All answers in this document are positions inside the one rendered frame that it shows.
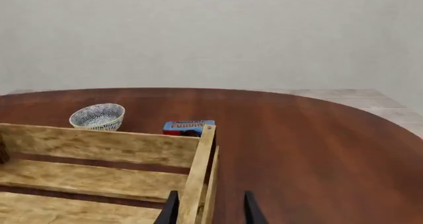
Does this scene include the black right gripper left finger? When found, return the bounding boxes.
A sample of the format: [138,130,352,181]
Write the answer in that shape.
[153,190,180,224]

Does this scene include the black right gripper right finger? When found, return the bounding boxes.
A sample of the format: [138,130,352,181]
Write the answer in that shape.
[244,190,270,224]

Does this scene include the wooden slat tray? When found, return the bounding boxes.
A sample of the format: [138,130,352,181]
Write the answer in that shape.
[0,122,220,224]

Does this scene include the blue pudding box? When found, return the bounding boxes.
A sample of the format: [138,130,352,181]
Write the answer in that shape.
[162,120,215,137]

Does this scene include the blue patterned white bowl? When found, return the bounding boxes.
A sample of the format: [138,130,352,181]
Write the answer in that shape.
[69,103,126,133]

